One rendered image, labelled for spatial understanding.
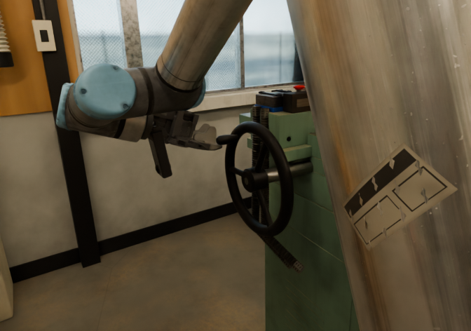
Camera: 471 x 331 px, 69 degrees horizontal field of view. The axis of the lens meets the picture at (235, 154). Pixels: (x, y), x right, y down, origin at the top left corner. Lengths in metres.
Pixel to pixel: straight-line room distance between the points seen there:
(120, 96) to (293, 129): 0.47
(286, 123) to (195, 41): 0.41
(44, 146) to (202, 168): 0.91
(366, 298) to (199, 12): 0.43
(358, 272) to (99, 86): 0.51
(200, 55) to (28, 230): 1.68
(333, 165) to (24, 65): 1.80
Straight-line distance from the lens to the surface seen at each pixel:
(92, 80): 0.60
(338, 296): 1.02
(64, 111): 0.72
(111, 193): 2.08
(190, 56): 0.57
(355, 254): 0.17
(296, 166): 0.91
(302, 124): 0.92
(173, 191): 2.20
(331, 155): 0.16
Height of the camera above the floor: 1.12
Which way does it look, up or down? 17 degrees down
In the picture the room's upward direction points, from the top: 2 degrees counter-clockwise
